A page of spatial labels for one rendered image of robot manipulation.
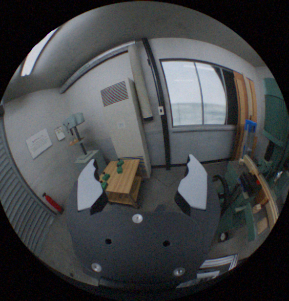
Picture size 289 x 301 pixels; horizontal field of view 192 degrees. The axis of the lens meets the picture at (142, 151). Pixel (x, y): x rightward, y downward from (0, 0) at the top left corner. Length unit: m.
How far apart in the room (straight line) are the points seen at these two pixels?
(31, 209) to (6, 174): 0.85
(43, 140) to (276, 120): 2.88
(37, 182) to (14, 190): 0.67
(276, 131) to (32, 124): 2.95
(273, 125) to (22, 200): 2.99
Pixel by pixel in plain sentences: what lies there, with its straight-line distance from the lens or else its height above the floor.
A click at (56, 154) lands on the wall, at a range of 2.41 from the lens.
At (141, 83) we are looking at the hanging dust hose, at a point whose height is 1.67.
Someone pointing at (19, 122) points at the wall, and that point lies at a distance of 2.43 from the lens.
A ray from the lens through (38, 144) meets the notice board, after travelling 2.31.
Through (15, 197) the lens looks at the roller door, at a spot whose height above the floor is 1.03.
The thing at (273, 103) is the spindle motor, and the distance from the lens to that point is 0.61.
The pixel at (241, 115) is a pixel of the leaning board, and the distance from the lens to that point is 2.13.
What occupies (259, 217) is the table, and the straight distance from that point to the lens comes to 0.66.
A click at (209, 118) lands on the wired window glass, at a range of 1.83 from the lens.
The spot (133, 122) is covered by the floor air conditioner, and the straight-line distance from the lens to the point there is 1.27.
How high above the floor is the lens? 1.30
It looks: 28 degrees down
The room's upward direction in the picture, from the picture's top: 13 degrees counter-clockwise
